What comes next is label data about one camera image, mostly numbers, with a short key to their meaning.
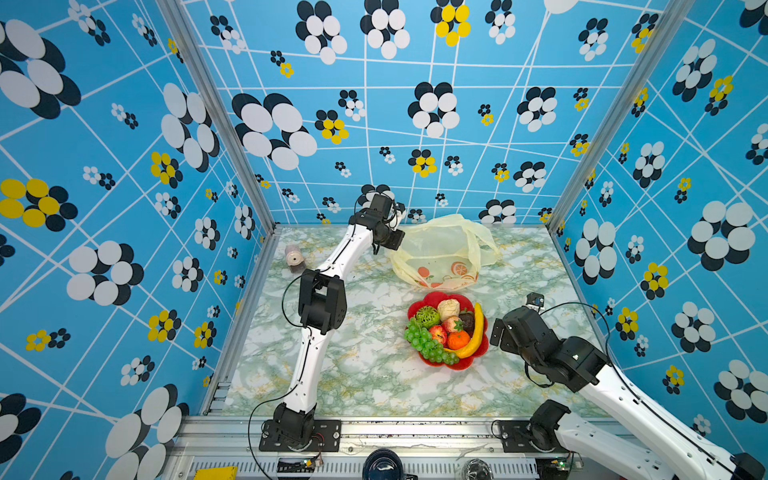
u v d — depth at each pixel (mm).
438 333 848
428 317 870
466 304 929
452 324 843
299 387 641
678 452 406
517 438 725
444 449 724
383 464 697
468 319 873
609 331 914
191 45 732
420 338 806
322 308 618
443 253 1083
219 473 697
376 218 801
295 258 1012
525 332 553
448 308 889
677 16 680
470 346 826
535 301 661
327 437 732
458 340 845
